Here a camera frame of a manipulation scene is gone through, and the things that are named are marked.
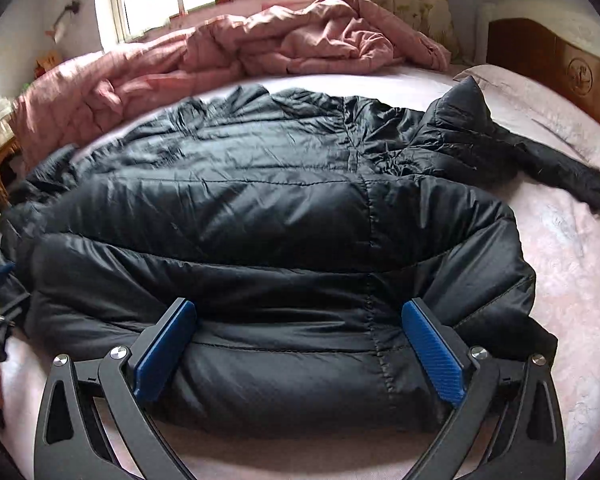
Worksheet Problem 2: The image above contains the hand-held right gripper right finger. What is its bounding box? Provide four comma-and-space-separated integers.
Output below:
401, 297, 567, 480

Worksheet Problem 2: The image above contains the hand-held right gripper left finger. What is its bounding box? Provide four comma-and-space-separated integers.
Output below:
34, 297, 198, 480

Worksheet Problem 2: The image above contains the black puffer jacket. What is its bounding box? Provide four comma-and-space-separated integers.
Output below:
0, 76, 600, 431

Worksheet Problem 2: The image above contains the pink pillow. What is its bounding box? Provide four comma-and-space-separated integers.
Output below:
452, 62, 600, 186

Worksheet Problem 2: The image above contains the wooden headboard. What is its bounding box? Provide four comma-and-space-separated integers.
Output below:
477, 2, 600, 133

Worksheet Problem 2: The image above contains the pink quilt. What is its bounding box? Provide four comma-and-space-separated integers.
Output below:
10, 0, 453, 161

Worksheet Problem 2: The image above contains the wall hook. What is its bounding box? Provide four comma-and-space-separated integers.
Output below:
50, 2, 81, 43

